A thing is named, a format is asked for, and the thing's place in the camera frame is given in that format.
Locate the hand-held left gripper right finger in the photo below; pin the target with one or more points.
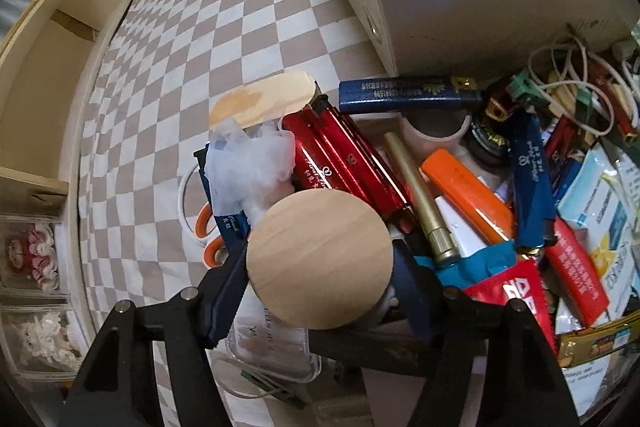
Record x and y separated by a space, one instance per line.
415 297

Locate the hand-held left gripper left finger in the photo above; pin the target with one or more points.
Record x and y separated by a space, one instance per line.
226 292

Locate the round wooden disc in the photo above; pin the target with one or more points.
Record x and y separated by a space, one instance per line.
320 259

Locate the teal packet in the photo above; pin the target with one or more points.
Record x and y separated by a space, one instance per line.
475 263

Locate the clear plastic case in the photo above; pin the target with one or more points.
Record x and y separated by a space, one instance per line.
270 347

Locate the white tube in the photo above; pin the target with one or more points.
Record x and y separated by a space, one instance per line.
460 227

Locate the gold pen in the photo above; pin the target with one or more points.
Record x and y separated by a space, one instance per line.
425 202

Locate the red snack packet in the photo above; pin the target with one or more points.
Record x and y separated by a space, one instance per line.
515 302

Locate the orange highlighter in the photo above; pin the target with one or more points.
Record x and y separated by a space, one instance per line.
470 192

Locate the crumpled white plastic wrap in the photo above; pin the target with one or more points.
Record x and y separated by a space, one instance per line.
250 167

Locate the white tape roll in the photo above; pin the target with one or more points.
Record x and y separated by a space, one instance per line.
435 134

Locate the blue pen sleeve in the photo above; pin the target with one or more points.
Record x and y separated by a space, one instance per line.
530 177

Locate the black round tin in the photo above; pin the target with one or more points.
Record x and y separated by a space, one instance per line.
487 139

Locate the gold packet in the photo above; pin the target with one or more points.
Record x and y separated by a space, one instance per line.
595 342

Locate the oval wooden piece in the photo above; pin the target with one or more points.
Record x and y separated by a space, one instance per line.
265 99

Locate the clear drawer with white doll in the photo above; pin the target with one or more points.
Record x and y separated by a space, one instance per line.
35 342

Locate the clear drawer with red doll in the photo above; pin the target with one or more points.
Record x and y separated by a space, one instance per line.
30 252

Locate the white blue wipes packet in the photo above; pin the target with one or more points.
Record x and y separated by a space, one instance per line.
595 207

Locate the white yellow packet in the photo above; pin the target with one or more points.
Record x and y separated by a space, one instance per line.
615 257

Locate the blue pen box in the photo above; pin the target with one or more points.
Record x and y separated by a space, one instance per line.
400 93

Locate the checkered bed sheet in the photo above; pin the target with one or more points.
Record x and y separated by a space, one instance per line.
225 32

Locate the wooden bed frame shelf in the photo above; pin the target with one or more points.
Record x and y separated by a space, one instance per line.
30 82

